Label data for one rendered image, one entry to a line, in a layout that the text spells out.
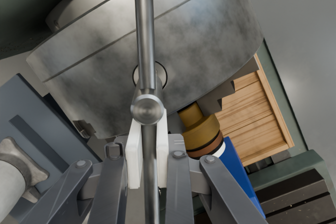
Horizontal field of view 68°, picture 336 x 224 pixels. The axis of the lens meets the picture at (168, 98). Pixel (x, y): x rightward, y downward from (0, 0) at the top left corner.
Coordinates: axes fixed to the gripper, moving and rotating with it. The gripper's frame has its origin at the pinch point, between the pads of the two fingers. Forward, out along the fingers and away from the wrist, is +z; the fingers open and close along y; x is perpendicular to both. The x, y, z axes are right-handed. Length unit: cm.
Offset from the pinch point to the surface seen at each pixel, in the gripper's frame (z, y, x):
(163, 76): 6.8, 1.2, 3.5
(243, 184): 23.1, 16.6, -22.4
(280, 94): 75, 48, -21
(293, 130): 75, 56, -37
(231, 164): 30.3, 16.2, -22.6
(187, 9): 7.9, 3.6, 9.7
